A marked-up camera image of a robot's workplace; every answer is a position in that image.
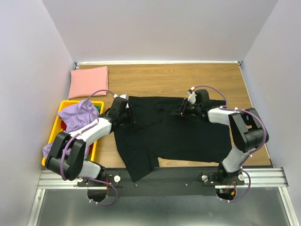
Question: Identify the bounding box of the yellow plastic bin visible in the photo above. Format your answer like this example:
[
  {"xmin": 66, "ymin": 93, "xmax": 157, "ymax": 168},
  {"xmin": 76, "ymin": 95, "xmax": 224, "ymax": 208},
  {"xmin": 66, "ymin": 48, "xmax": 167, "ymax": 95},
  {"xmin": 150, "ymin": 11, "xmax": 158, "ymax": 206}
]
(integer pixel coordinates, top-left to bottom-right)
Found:
[{"xmin": 41, "ymin": 100, "xmax": 105, "ymax": 168}]

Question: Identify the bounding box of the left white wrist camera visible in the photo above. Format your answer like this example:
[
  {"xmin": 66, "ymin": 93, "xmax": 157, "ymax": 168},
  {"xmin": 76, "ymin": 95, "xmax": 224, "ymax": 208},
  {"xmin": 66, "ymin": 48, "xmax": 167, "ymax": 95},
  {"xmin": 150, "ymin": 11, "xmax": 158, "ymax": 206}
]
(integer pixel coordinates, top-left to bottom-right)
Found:
[{"xmin": 119, "ymin": 94, "xmax": 128, "ymax": 100}]

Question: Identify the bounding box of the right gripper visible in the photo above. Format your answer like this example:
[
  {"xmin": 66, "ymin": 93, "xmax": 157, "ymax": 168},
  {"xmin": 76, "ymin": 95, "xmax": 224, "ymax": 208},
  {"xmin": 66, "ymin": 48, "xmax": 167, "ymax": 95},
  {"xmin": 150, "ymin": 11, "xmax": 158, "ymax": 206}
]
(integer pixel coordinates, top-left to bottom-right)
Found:
[{"xmin": 169, "ymin": 97, "xmax": 201, "ymax": 120}]

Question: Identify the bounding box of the lavender t-shirt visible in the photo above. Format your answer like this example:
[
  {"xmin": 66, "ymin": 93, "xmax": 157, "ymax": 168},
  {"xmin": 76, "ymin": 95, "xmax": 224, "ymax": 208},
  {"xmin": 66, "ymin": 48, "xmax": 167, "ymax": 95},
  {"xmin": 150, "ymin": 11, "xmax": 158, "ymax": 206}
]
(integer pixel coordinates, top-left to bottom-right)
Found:
[{"xmin": 43, "ymin": 99, "xmax": 100, "ymax": 158}]

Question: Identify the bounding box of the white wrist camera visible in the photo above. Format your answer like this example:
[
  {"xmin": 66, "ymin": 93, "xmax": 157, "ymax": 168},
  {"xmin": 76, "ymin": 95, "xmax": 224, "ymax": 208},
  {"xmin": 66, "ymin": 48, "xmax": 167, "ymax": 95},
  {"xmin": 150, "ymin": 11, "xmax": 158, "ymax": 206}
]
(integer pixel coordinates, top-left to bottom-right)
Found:
[
  {"xmin": 119, "ymin": 94, "xmax": 128, "ymax": 100},
  {"xmin": 188, "ymin": 87, "xmax": 196, "ymax": 104}
]

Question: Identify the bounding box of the black t-shirt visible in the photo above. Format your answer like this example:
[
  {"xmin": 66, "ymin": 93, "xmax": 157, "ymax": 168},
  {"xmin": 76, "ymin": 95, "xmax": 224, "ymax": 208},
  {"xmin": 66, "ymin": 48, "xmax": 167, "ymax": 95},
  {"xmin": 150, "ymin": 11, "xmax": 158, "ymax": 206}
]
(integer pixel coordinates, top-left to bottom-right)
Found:
[{"xmin": 114, "ymin": 96, "xmax": 232, "ymax": 182}]

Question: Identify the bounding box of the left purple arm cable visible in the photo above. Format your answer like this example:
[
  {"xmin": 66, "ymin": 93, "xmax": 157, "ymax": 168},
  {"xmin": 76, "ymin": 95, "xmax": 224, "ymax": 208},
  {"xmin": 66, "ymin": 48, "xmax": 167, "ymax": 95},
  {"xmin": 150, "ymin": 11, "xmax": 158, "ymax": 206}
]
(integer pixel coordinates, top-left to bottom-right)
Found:
[{"xmin": 60, "ymin": 89, "xmax": 118, "ymax": 181}]

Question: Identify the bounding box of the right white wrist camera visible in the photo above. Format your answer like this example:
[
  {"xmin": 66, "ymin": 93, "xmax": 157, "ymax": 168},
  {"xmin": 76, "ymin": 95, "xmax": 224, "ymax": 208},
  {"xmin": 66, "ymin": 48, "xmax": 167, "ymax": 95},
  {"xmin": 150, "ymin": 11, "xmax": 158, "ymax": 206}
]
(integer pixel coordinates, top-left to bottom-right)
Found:
[{"xmin": 188, "ymin": 87, "xmax": 196, "ymax": 104}]

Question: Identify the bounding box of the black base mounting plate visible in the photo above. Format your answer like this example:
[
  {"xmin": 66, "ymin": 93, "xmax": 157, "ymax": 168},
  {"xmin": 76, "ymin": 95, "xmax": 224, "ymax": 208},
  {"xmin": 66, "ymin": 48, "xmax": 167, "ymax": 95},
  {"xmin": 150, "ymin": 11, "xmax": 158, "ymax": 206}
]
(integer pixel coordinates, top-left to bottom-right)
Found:
[{"xmin": 77, "ymin": 166, "xmax": 245, "ymax": 203}]

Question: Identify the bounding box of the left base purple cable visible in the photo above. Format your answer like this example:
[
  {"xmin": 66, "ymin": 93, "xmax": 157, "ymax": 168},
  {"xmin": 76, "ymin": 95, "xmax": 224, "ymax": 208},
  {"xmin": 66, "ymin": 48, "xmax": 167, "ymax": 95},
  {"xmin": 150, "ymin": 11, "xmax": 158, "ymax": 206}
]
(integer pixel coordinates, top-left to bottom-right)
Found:
[{"xmin": 88, "ymin": 178, "xmax": 120, "ymax": 206}]

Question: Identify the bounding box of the pink folded t-shirt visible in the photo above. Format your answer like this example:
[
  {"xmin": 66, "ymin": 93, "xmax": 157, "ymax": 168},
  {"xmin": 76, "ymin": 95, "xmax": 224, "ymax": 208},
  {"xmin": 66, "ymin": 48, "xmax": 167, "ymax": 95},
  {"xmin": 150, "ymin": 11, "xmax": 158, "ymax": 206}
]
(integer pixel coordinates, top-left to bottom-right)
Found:
[{"xmin": 68, "ymin": 66, "xmax": 109, "ymax": 99}]

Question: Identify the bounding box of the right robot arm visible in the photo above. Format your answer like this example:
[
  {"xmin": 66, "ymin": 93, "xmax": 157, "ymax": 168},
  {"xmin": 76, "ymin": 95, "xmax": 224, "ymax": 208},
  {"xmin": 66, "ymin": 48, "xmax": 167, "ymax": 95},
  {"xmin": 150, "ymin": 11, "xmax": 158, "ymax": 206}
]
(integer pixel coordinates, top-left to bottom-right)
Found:
[{"xmin": 170, "ymin": 87, "xmax": 269, "ymax": 185}]

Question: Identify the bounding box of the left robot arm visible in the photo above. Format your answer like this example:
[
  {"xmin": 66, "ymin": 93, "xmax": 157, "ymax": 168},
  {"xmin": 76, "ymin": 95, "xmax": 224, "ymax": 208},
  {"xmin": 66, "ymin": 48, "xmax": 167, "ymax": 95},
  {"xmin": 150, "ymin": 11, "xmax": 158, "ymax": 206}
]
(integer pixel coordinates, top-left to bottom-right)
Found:
[{"xmin": 45, "ymin": 94, "xmax": 134, "ymax": 186}]

